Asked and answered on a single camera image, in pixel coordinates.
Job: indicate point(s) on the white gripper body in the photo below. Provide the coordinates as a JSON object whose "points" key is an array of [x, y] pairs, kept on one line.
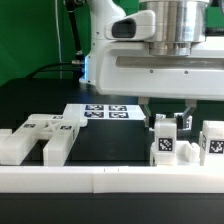
{"points": [[129, 68]]}

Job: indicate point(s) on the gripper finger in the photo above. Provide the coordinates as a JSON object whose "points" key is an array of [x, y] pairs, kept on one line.
{"points": [[145, 111], [190, 107]]}

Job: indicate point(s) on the white chair seat part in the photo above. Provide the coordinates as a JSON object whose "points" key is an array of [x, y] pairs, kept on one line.
{"points": [[187, 154]]}

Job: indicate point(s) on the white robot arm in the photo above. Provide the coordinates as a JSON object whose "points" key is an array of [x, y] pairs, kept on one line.
{"points": [[164, 50]]}

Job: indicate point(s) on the white chair back part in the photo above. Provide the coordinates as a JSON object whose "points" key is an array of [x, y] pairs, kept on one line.
{"points": [[58, 131]]}

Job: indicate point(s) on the white tagged cube right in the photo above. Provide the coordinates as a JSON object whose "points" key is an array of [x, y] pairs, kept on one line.
{"points": [[183, 123]]}

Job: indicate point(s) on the white tagged cube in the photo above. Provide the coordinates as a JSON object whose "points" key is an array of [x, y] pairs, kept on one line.
{"points": [[183, 123], [160, 116]]}

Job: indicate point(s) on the white tagged cube left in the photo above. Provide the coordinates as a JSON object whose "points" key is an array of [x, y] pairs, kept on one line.
{"points": [[160, 116]]}

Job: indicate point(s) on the white fiducial marker sheet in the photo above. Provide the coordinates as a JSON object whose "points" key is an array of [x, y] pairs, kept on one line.
{"points": [[104, 111]]}

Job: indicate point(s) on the white left fence block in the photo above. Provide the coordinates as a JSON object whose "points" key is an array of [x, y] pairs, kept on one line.
{"points": [[4, 135]]}

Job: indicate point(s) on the white front fence bar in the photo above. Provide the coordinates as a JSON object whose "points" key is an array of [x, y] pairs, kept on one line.
{"points": [[179, 179]]}

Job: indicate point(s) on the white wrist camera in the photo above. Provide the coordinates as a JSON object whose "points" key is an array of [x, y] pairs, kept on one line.
{"points": [[136, 27]]}

